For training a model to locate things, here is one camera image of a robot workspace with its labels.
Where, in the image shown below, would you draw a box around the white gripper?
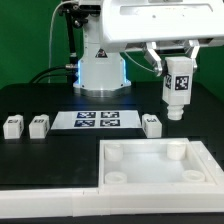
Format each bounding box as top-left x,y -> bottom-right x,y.
100,0 -> 224,76

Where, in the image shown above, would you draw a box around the white square table top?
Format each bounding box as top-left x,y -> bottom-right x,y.
99,138 -> 219,194

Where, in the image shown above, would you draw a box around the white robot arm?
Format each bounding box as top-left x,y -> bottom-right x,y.
73,0 -> 224,96

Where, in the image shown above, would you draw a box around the white marker sheet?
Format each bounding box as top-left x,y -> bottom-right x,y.
51,110 -> 141,130

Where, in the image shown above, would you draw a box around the white L-shaped fence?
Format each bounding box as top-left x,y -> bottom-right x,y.
0,140 -> 224,220

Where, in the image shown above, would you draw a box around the black cables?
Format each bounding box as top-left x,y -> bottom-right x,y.
29,65 -> 79,84

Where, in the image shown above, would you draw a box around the black camera stand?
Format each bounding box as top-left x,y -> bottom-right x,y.
58,0 -> 88,64

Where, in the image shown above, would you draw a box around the white cable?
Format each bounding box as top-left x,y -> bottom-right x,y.
47,0 -> 80,84

